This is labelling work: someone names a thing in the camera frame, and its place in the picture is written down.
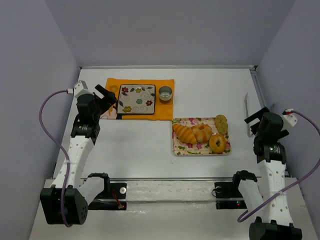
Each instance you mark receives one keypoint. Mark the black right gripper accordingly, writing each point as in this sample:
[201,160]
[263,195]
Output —
[258,121]

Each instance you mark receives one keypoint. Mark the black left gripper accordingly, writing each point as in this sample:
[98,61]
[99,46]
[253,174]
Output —
[104,96]

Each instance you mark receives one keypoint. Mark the metal tongs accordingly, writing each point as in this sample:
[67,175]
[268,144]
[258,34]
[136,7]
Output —
[249,133]

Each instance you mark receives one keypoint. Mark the green speckled bread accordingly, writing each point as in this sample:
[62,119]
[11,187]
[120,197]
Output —
[221,124]

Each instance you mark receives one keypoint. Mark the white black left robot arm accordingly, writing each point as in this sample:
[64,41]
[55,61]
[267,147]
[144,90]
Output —
[66,201]

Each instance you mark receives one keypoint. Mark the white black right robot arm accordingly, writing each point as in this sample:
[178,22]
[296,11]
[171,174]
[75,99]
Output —
[266,199]

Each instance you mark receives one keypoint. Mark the twisted golden bread roll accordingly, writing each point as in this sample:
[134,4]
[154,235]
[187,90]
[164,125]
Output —
[202,132]

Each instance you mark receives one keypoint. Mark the square floral ceramic plate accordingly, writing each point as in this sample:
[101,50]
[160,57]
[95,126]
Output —
[136,99]

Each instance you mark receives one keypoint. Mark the golden bagel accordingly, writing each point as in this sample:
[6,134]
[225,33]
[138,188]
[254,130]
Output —
[217,143]

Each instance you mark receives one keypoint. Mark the small metal cup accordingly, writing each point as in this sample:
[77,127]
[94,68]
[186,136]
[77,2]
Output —
[165,94]

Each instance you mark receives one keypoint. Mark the orange cloth placemat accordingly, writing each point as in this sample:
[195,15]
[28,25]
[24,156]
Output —
[163,112]

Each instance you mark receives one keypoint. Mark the striped croissant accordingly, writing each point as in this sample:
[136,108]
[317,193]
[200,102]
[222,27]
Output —
[184,133]

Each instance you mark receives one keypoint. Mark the floral serving tray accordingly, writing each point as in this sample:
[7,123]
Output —
[186,149]

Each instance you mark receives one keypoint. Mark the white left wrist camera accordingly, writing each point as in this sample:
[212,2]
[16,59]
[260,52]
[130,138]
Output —
[80,88]

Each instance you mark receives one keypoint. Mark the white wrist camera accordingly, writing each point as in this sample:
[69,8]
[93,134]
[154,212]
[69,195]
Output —
[289,119]
[80,88]

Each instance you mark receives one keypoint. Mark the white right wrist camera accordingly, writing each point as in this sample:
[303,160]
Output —
[289,119]

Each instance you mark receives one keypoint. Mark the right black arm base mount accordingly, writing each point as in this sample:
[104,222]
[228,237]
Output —
[227,196]

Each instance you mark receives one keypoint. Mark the aluminium front rail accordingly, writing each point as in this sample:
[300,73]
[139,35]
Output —
[126,179]

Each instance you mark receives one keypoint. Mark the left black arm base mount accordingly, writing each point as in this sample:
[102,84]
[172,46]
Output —
[114,200]

